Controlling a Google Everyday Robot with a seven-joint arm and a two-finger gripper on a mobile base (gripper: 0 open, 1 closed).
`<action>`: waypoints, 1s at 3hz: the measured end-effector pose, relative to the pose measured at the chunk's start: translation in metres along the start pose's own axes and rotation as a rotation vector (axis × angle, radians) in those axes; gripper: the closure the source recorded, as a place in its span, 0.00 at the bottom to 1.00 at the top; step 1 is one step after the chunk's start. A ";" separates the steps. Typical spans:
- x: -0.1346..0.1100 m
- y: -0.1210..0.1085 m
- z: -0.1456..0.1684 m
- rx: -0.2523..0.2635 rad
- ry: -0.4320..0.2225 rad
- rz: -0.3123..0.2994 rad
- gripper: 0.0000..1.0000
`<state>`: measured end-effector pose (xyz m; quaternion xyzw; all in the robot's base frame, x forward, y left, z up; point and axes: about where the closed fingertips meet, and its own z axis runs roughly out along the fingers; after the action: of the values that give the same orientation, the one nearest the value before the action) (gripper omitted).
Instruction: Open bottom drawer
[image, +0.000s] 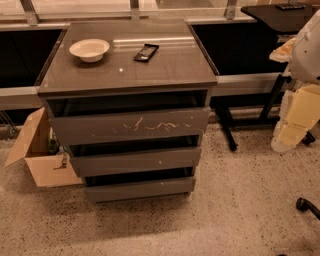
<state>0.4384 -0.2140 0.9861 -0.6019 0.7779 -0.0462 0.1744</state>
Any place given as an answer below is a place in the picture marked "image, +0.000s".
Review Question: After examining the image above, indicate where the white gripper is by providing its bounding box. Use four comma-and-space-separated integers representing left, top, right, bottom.
269, 38, 320, 153

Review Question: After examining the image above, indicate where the grey bottom drawer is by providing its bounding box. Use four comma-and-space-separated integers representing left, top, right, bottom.
85, 177, 196, 203

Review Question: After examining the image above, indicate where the grey drawer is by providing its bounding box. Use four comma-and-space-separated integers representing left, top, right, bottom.
70, 147, 201, 177
85, 177, 196, 203
51, 107, 210, 145

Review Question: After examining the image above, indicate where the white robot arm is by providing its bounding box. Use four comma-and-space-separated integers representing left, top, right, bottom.
270, 10, 320, 153

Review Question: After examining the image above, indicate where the grey middle drawer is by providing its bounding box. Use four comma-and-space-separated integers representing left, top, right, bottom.
70, 147, 201, 177

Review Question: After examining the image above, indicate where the grey drawer cabinet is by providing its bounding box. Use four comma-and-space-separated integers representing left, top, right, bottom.
38, 19, 217, 189

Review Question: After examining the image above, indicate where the grey top drawer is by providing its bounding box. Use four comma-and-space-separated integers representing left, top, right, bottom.
51, 107, 210, 145

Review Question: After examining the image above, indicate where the black rolling side table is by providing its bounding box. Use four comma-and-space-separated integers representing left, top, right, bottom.
215, 2, 317, 151

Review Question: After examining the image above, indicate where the black device on table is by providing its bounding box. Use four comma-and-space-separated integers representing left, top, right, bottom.
276, 3, 306, 11

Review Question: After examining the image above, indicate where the black remote control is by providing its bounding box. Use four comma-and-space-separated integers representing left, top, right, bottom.
134, 44, 159, 62

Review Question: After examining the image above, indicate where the black chair caster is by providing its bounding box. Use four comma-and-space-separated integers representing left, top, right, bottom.
296, 198, 320, 220

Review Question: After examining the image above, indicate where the white bowl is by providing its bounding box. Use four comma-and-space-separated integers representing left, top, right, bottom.
69, 39, 110, 63

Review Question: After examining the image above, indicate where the green bottle in box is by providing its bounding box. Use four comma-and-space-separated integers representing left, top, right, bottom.
48, 129, 59, 154

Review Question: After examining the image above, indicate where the cardboard box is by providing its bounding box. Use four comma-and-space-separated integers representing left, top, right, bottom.
5, 108, 82, 187

